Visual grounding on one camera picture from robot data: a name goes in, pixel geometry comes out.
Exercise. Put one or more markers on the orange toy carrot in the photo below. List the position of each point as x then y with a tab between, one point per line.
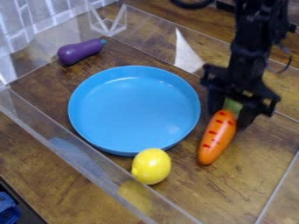
219	132

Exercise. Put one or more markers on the blue object at corner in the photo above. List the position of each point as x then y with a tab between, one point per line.
10	211

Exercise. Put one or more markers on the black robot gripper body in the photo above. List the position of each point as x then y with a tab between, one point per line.
240	79

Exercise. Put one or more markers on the blue round plate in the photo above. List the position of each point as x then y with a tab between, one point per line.
134	107

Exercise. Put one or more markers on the purple toy eggplant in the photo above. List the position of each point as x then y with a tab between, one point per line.
75	52

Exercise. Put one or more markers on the yellow toy lemon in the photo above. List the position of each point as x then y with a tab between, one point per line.
151	166

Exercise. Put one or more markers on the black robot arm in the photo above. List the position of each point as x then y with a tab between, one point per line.
262	26

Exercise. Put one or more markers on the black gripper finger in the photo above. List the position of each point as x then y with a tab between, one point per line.
250	111
216	98

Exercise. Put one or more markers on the clear acrylic enclosure wall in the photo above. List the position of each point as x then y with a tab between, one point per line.
75	184

